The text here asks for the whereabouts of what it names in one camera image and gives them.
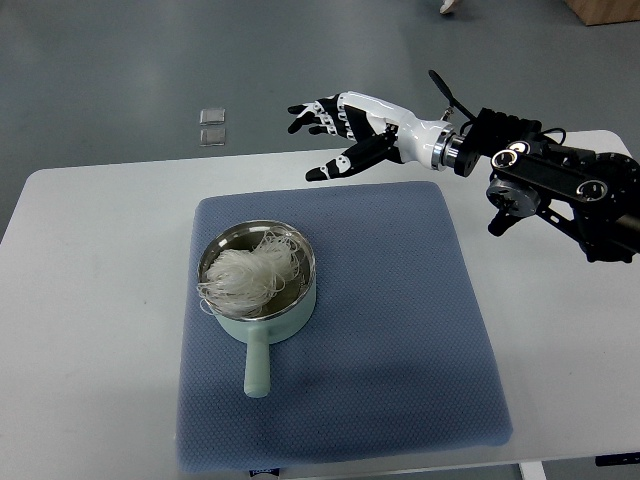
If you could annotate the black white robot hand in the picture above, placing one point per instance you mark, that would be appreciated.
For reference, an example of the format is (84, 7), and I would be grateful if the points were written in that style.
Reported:
(380, 131)

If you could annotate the white vermicelli bundle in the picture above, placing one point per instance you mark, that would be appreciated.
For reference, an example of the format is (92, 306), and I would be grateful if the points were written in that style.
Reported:
(240, 283)

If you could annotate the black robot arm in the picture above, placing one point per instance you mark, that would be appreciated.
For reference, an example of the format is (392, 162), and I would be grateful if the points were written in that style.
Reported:
(593, 198)

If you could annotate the mint green steel pot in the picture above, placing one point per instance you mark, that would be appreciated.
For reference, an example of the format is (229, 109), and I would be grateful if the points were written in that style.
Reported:
(282, 317)

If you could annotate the white shoe tip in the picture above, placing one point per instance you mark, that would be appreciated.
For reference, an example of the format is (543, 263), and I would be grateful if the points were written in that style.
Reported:
(448, 7)

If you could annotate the upper metal floor plate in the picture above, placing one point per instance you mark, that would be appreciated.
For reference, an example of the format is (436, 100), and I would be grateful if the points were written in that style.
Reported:
(212, 116)

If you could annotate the blue textured mat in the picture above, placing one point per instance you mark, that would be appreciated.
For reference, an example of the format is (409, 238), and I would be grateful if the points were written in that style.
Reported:
(395, 358)

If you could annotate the white table leg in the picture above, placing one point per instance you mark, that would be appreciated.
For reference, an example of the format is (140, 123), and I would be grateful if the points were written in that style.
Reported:
(532, 471)

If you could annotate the black table control panel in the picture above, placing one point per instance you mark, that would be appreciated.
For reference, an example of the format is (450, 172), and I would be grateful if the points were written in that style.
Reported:
(617, 460)

